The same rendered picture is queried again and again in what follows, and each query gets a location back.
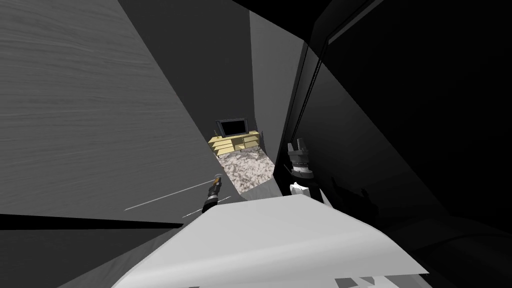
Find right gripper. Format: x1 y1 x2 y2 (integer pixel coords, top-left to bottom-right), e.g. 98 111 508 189
287 137 310 164

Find yellow television cabinet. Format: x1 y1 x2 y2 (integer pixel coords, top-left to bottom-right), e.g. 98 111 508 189
207 117 262 157

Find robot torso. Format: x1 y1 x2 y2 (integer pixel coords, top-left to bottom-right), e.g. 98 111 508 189
111 193 431 288

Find grey wooden door leaf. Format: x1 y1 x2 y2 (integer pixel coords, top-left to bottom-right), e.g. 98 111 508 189
0 0 220 226

